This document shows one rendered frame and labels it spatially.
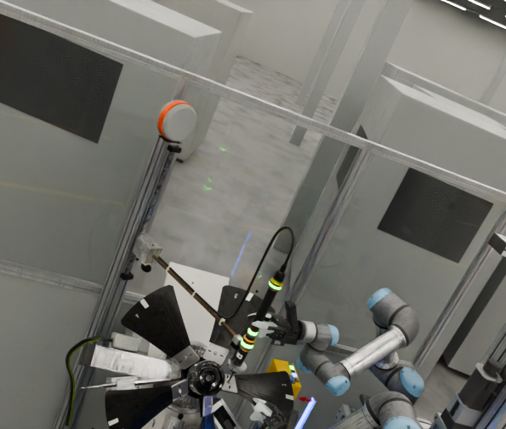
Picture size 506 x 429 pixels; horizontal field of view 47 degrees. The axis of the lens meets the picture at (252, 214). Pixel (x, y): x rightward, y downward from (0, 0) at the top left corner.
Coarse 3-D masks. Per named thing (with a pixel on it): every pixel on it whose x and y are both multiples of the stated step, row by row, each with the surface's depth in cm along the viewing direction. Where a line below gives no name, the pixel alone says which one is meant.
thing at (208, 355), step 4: (212, 344) 211; (208, 348) 211; (212, 348) 210; (216, 348) 209; (220, 348) 209; (224, 348) 208; (208, 352) 210; (212, 352) 209; (220, 352) 208; (224, 352) 207; (228, 352) 207; (204, 356) 209; (208, 356) 209; (212, 356) 208; (216, 356) 208; (220, 356) 207; (224, 356) 206; (212, 360) 207; (216, 360) 206; (220, 360) 206; (224, 360) 205; (220, 364) 205
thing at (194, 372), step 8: (200, 360) 210; (208, 360) 200; (192, 368) 201; (200, 368) 198; (208, 368) 200; (216, 368) 201; (184, 376) 206; (192, 376) 197; (200, 376) 198; (216, 376) 200; (224, 376) 200; (192, 384) 197; (200, 384) 198; (208, 384) 199; (216, 384) 200; (192, 392) 206; (200, 392) 196; (208, 392) 197; (216, 392) 198
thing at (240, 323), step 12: (228, 288) 220; (228, 300) 218; (240, 300) 216; (252, 300) 216; (228, 312) 215; (240, 312) 214; (252, 312) 213; (216, 324) 214; (228, 324) 212; (240, 324) 211; (216, 336) 211; (228, 336) 210; (228, 348) 207
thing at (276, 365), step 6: (276, 360) 253; (270, 366) 254; (276, 366) 249; (282, 366) 251; (288, 366) 253; (270, 372) 252; (288, 372) 249; (294, 378) 246; (294, 384) 243; (294, 390) 243; (294, 396) 244
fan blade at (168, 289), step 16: (160, 304) 201; (176, 304) 201; (128, 320) 203; (144, 320) 203; (160, 320) 201; (176, 320) 201; (144, 336) 204; (160, 336) 203; (176, 336) 202; (176, 352) 204
